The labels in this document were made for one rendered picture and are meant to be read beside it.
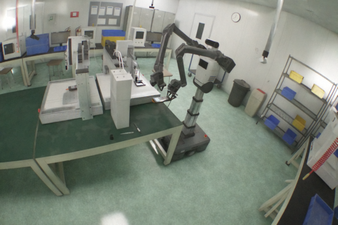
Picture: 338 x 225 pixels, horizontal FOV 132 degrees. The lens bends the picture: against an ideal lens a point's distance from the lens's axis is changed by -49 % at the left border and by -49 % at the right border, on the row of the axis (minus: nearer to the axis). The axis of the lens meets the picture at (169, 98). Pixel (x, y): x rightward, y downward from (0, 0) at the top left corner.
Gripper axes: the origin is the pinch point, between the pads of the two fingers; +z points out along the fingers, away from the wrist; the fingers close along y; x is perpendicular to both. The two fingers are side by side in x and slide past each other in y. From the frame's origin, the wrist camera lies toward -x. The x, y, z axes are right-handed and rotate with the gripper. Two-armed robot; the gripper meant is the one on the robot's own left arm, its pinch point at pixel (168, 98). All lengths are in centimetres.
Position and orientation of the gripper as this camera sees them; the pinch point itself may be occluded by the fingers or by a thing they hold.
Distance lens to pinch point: 158.1
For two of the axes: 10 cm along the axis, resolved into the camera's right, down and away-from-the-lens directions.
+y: 5.1, 5.3, -6.8
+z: -5.8, 7.9, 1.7
